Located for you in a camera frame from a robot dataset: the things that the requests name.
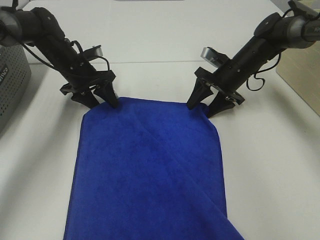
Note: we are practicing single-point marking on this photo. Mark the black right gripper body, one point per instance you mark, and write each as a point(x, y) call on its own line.
point(226, 79)

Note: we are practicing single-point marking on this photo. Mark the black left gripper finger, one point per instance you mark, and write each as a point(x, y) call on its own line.
point(87, 99)
point(107, 93)

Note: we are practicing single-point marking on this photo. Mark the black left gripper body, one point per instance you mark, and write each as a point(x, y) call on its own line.
point(81, 75)

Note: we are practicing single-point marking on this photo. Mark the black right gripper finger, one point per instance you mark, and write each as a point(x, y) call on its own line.
point(219, 104)
point(200, 91)

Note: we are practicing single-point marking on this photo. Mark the blue microfibre towel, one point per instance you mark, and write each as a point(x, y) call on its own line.
point(148, 170)

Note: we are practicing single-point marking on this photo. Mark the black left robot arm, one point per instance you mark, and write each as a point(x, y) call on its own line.
point(39, 32)

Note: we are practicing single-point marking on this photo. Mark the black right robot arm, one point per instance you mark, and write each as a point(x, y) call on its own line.
point(272, 36)

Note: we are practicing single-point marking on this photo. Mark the beige wooden box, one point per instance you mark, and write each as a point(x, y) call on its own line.
point(300, 69)

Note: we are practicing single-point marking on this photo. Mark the grey perforated plastic basket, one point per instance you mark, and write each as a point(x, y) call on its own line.
point(15, 74)

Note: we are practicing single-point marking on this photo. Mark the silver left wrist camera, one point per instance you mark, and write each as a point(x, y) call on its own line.
point(92, 53)

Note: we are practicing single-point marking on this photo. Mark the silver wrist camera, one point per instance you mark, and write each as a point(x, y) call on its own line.
point(92, 53)
point(214, 57)

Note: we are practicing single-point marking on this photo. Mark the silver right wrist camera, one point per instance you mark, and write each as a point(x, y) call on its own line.
point(214, 57)

